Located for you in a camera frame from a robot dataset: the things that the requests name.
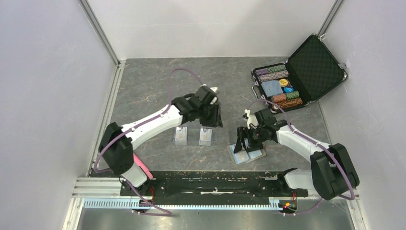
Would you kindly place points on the poker chips in case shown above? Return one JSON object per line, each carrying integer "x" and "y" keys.
{"x": 280, "y": 85}

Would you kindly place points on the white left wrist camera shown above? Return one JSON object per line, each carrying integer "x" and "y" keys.
{"x": 214, "y": 91}

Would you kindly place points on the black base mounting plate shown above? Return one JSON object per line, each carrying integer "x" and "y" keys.
{"x": 217, "y": 187}

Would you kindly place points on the black poker chip case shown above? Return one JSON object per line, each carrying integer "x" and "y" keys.
{"x": 316, "y": 68}

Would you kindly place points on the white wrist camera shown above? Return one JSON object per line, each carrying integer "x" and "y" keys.
{"x": 214, "y": 91}
{"x": 250, "y": 119}

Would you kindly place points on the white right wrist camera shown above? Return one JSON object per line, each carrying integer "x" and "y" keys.
{"x": 250, "y": 119}

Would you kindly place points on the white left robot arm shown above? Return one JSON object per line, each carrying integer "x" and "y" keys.
{"x": 119, "y": 142}

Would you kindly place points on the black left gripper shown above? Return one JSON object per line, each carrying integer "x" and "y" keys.
{"x": 215, "y": 120}

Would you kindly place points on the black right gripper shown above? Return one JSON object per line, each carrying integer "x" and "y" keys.
{"x": 243, "y": 132}

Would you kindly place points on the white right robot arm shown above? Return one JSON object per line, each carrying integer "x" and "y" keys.
{"x": 332, "y": 172}

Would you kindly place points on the clear acrylic card box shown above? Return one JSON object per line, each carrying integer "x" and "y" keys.
{"x": 206, "y": 136}
{"x": 181, "y": 136}

